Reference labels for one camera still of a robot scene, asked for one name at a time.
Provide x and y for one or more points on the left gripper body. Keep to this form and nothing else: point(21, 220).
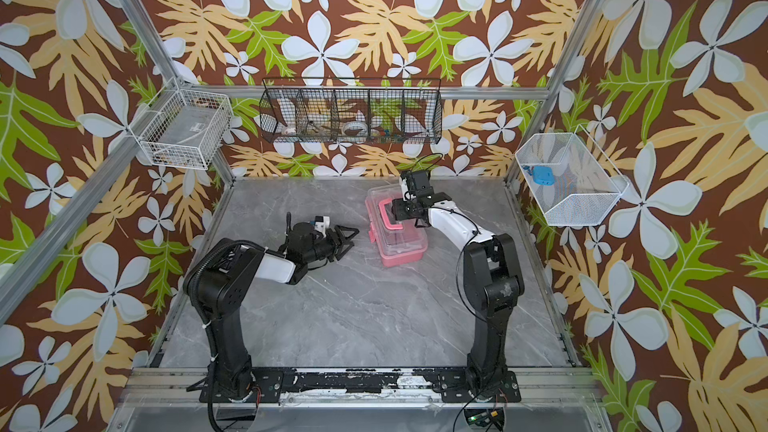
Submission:
point(323, 248)

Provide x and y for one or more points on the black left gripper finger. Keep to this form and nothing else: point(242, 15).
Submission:
point(339, 251)
point(345, 234)

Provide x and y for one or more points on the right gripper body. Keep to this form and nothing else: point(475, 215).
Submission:
point(411, 208)

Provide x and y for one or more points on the pink plastic tool box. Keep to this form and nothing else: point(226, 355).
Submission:
point(398, 242)

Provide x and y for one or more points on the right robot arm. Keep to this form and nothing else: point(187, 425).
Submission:
point(489, 277)

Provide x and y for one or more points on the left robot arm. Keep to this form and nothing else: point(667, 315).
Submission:
point(218, 284)

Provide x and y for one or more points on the blue object in basket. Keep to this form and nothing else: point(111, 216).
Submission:
point(542, 175)

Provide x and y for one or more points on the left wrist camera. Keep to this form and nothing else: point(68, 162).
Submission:
point(322, 224)

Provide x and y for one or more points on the aluminium frame post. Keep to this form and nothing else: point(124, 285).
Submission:
point(145, 31)

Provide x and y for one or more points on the black wire basket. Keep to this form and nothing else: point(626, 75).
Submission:
point(354, 110)

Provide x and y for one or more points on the white wire basket right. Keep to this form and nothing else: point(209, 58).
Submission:
point(588, 183)

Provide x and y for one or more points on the white wire basket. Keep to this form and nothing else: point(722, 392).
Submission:
point(588, 183)
point(184, 128)

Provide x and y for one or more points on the white wire basket left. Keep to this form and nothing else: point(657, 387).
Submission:
point(184, 128)

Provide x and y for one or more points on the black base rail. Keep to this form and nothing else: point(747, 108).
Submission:
point(449, 384)

